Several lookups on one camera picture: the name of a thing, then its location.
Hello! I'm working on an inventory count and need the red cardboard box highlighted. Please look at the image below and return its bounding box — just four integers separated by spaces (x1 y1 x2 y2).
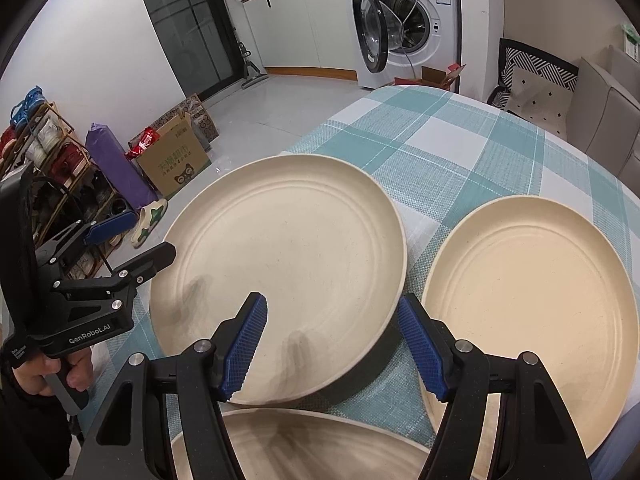
395 62 467 93

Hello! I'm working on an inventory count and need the metal shoe rack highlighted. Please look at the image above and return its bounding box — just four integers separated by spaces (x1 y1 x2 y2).
0 100 136 281

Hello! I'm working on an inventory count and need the teal white checked tablecloth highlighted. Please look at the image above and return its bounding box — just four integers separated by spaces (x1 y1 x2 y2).
82 85 640 480

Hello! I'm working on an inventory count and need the cream green slipper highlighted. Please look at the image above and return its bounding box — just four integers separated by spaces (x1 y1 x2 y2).
131 198 168 248

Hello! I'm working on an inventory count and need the shoe rack with shoes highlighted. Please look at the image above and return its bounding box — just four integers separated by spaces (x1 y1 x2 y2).
0 87 128 281

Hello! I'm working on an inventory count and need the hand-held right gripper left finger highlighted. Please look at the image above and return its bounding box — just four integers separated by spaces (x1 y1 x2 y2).
75 292 271 480

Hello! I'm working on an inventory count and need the black frame chair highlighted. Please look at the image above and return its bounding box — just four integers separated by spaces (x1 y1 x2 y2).
487 37 581 136

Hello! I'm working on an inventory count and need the beige round plate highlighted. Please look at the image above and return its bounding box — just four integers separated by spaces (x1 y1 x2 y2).
171 407 436 480
419 195 640 480
149 154 407 407

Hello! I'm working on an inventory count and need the green white carton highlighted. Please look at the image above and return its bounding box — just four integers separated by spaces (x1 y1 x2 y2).
620 24 640 56

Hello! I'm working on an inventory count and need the upright floor mop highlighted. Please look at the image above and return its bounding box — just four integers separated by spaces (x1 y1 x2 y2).
232 25 271 88

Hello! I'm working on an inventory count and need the red snack packet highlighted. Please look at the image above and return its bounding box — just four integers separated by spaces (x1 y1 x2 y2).
125 127 161 161

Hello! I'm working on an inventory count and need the white base cabinet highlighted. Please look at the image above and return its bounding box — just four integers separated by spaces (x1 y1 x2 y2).
227 0 371 82

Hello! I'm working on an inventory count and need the diamond print white cushion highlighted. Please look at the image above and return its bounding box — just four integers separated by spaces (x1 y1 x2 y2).
502 67 576 133

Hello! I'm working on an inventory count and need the person's left forearm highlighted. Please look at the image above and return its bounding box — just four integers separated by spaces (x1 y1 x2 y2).
0 365 83 480

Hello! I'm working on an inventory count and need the white washing machine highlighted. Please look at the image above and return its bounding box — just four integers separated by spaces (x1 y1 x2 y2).
339 0 461 92

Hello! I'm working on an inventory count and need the patterned paper bag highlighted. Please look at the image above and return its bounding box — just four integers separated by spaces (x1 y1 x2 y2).
152 92 221 151

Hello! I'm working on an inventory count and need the grey sofa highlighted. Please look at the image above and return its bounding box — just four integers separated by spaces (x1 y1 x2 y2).
567 25 640 181

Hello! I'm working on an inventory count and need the brown cardboard box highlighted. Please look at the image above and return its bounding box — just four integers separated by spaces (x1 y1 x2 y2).
136 112 212 198

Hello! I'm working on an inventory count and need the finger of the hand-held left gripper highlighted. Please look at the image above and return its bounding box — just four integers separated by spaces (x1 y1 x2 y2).
34 211 138 273
52 241 177 311

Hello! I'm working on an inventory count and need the person's left hand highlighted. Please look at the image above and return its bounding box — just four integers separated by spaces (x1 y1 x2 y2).
12 347 94 396

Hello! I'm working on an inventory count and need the purple bag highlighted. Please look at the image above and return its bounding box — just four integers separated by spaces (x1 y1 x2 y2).
85 122 158 211

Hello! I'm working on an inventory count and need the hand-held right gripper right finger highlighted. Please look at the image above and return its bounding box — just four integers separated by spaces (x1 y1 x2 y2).
397 294 591 480

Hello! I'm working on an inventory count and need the dark glass door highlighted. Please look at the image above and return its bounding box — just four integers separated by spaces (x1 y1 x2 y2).
132 0 238 106

